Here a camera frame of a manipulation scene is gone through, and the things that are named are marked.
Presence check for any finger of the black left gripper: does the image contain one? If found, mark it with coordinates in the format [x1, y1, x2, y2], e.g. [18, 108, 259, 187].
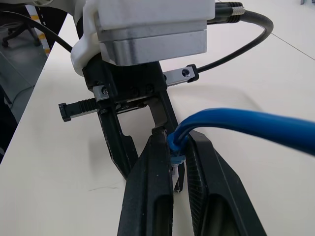
[146, 89, 186, 193]
[98, 107, 139, 180]

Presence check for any thin black cable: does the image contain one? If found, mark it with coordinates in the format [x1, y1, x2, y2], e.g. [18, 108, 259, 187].
[0, 10, 74, 53]

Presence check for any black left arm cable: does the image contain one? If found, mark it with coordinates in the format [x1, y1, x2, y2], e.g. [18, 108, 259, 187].
[195, 1, 274, 74]

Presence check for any short blue cable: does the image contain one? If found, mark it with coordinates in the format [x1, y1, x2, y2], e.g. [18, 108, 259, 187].
[167, 107, 315, 178]

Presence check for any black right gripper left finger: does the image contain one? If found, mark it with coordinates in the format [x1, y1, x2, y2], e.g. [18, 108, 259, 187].
[117, 130, 174, 236]

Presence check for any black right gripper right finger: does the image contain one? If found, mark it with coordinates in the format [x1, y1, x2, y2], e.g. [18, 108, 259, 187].
[185, 131, 268, 236]

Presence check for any black office chair base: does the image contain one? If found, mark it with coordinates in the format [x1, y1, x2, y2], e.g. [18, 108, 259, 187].
[1, 23, 41, 48]

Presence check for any white yellow striped post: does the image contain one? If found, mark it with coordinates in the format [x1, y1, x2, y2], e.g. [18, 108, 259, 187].
[25, 4, 54, 56]

